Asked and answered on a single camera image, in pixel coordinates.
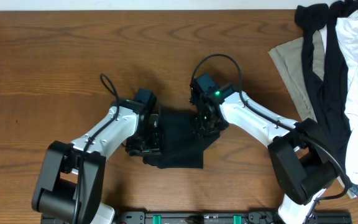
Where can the black polo shirt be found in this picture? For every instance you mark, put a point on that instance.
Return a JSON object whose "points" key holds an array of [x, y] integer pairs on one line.
{"points": [[181, 147]]}

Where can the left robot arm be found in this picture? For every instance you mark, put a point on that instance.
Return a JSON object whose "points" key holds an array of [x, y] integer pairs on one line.
{"points": [[71, 178]]}

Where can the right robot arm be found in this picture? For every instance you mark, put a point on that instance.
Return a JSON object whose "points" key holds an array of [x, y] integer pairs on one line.
{"points": [[304, 167]]}

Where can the beige garment in pile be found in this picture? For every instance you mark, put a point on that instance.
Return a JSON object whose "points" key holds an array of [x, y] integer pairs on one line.
{"points": [[287, 59]]}

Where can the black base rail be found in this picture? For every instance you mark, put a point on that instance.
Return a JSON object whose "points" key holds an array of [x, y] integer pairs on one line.
{"points": [[256, 217]]}

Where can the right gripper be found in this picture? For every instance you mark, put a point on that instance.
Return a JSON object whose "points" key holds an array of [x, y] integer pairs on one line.
{"points": [[199, 129]]}

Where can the black garment in pile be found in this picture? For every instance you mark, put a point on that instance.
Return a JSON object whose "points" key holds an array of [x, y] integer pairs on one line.
{"points": [[327, 94]]}

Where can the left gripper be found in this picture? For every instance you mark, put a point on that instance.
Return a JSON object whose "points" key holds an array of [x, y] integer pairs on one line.
{"points": [[150, 145]]}

